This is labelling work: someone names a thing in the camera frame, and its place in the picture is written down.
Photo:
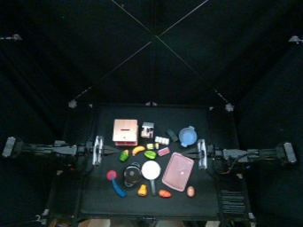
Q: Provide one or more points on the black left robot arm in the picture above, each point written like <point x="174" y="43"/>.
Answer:
<point x="43" y="149"/>

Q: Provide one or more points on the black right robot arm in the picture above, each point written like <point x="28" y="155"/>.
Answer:
<point x="253" y="154"/>

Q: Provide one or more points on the salmon sushi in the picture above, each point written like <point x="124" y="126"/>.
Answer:
<point x="163" y="151"/>

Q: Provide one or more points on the dark green sushi block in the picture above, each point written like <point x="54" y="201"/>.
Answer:
<point x="172" y="135"/>

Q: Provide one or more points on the white sliceable sushi roll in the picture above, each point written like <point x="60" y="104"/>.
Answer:
<point x="162" y="140"/>

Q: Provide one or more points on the yellow egg sushi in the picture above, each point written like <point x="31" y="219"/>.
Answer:
<point x="152" y="146"/>

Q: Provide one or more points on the green and yellow toy corn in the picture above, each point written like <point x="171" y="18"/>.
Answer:
<point x="124" y="155"/>

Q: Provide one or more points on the light blue bowl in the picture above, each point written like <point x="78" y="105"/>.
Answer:
<point x="188" y="136"/>

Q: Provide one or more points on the pink plastic tray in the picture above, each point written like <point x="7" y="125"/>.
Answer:
<point x="178" y="172"/>

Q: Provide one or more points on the yellow toy banana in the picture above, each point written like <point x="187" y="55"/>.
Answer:
<point x="138" y="150"/>

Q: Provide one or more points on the black toy pot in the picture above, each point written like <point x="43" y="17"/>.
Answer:
<point x="132" y="175"/>

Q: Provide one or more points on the green toy fruit slice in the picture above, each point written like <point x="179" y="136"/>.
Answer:
<point x="150" y="154"/>

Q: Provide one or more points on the white toy knife block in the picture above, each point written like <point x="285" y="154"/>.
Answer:
<point x="147" y="130"/>

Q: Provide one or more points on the tan toy egg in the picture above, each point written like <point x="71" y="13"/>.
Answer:
<point x="190" y="191"/>

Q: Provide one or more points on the orange toy carrot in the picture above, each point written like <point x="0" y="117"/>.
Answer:
<point x="164" y="193"/>

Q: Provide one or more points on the white printed label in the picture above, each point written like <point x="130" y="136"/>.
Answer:
<point x="232" y="202"/>

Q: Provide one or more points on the silver frame clamp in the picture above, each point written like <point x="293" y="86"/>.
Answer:
<point x="72" y="103"/>
<point x="294" y="39"/>
<point x="228" y="107"/>
<point x="16" y="37"/>

